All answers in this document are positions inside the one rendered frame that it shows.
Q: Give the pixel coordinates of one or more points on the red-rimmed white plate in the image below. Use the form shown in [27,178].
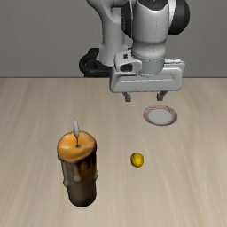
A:
[160,115]

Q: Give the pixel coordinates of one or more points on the orange-topped brown candle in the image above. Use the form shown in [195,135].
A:
[78,165]

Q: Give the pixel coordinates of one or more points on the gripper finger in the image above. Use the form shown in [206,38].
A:
[127,97]
[161,95]

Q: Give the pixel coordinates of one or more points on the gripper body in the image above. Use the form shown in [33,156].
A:
[147,79]

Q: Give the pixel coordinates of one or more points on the yellow lemon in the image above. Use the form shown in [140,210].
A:
[137,159]

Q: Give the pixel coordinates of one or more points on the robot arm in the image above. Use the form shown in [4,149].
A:
[153,26]

